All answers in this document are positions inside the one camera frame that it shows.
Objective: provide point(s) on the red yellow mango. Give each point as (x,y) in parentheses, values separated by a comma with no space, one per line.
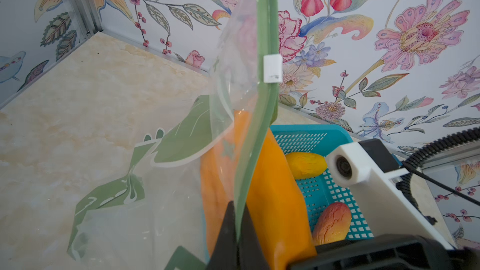
(333,225)

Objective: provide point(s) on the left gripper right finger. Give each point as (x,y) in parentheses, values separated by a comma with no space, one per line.
(250,253)

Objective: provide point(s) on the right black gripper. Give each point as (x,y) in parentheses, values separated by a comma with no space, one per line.
(389,252)

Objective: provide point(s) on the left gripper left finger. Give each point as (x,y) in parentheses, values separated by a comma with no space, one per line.
(225,254)

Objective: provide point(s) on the green printed zip-top bag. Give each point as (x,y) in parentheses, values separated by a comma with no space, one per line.
(153,217)

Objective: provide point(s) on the large orange mango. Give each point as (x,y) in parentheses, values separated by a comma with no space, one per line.
(275,203)

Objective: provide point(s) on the teal plastic basket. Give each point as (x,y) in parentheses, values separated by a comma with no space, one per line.
(320,191)

